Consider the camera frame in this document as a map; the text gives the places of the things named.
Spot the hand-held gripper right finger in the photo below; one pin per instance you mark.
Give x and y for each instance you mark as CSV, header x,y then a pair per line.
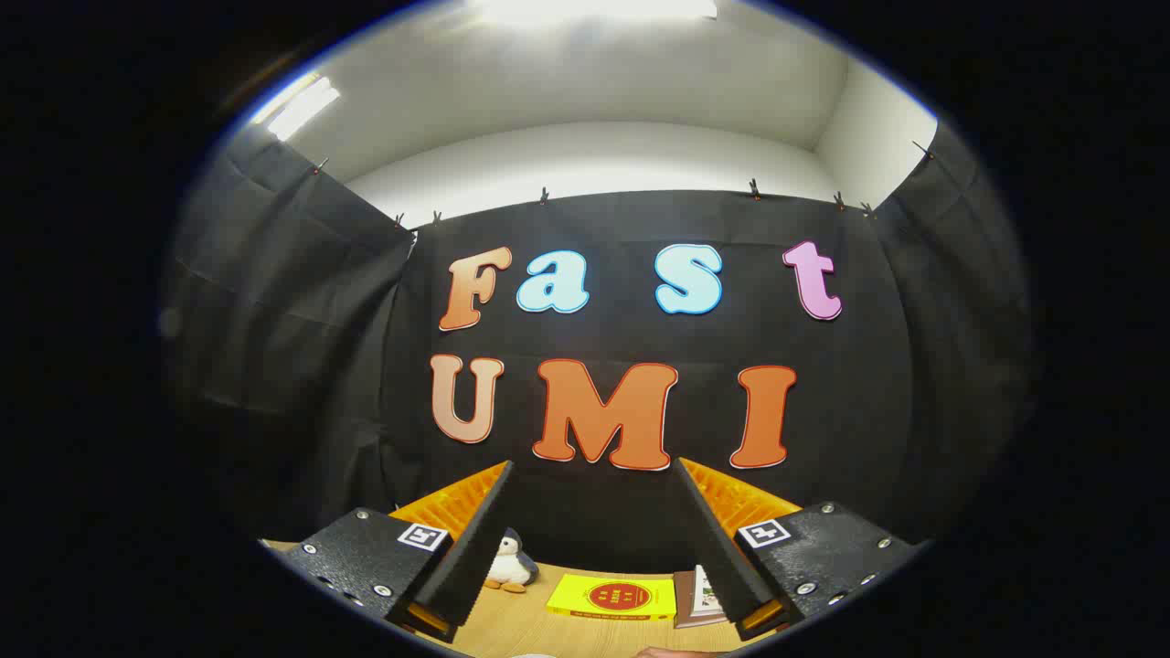
x,y
722,548

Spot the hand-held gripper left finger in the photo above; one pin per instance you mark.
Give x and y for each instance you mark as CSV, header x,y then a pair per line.
x,y
475,548

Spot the plush penguin toy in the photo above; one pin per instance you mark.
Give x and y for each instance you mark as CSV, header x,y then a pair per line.
x,y
507,567

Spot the white book green print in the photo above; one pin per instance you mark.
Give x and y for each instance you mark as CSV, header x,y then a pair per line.
x,y
706,592

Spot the yellow book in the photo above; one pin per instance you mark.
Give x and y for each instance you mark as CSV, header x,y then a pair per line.
x,y
612,599

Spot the black backdrop cloth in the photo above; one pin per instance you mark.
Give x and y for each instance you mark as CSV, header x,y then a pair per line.
x,y
914,366

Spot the row of small cloth clips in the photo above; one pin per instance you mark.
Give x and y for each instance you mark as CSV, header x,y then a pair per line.
x,y
754,189

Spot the ceiling light panel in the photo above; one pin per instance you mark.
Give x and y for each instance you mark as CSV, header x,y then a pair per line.
x,y
302,108

